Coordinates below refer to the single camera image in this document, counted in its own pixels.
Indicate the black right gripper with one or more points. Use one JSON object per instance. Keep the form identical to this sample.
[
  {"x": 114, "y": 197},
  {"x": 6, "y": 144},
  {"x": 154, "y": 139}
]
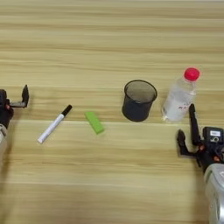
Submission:
[{"x": 210, "y": 154}]

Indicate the black mesh cup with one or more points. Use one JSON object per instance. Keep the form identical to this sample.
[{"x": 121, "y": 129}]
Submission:
[{"x": 136, "y": 109}]

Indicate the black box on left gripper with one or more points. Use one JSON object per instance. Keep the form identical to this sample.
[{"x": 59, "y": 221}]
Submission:
[{"x": 2, "y": 95}]

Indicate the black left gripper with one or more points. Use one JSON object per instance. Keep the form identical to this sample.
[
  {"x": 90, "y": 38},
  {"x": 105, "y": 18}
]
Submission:
[{"x": 5, "y": 115}]

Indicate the green rectangular block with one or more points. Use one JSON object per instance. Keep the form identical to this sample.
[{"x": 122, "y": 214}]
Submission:
[{"x": 94, "y": 123}]

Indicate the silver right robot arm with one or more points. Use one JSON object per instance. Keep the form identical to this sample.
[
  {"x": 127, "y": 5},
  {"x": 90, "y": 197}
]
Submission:
[{"x": 215, "y": 189}]

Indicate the white marker with black cap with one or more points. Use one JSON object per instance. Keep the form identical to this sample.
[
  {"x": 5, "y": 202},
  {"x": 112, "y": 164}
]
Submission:
[{"x": 52, "y": 126}]

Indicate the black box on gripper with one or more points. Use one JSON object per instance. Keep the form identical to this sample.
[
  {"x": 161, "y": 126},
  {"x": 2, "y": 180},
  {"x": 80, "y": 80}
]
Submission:
[
  {"x": 213, "y": 134},
  {"x": 2, "y": 95}
]

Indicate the clear bottle with red cap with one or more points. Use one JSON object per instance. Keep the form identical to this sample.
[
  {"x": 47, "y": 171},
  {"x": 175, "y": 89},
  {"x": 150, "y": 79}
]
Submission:
[{"x": 179, "y": 100}]

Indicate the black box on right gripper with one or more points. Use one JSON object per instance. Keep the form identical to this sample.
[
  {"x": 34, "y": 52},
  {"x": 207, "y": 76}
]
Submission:
[{"x": 213, "y": 134}]

